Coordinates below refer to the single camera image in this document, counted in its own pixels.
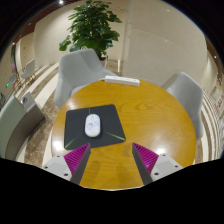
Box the green potted plant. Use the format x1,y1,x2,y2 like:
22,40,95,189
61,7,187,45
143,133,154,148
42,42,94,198
58,0,123,62

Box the white power strip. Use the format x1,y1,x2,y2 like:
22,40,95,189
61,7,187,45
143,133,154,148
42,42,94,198
104,75,141,87

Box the grey-green low cabinet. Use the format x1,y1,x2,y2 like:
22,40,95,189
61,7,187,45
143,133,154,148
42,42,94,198
0,91,46,160

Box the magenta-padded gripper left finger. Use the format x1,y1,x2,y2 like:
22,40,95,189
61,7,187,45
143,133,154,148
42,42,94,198
41,142,92,186

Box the white cartoon-print computer mouse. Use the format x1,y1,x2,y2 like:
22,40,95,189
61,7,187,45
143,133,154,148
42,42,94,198
84,113,102,138

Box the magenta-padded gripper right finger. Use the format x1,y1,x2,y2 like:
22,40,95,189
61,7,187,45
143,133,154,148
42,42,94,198
131,142,184,186

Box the small grey chair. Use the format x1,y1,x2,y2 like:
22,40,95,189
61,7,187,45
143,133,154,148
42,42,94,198
19,59,37,85

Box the grey shell chair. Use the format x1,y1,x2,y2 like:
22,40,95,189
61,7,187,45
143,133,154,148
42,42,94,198
160,71,204,141
54,48,116,110

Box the black mouse pad green lines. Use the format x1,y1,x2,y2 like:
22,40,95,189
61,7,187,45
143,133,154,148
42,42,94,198
63,103,127,150

